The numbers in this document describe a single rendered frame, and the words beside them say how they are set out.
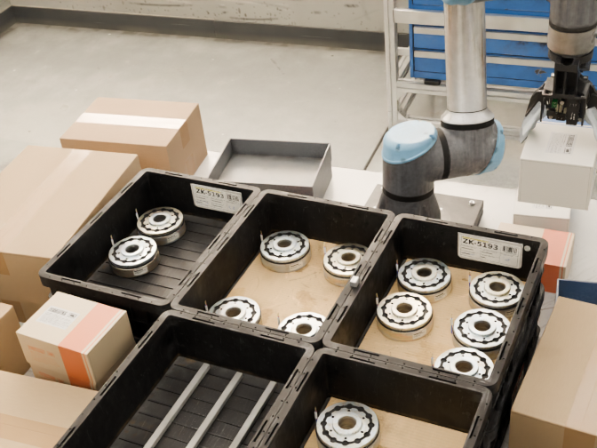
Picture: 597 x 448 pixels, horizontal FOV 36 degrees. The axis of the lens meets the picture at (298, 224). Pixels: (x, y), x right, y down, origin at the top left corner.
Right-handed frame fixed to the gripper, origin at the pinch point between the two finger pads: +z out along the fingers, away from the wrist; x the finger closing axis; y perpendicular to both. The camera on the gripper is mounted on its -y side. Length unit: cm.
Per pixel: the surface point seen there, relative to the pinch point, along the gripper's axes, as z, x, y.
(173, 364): 28, -61, 45
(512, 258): 22.6, -7.0, 5.8
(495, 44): 64, -43, -166
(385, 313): 24.7, -26.6, 24.8
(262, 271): 28, -55, 16
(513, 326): 17.5, -2.5, 29.8
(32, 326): 18, -85, 51
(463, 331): 24.4, -11.8, 25.9
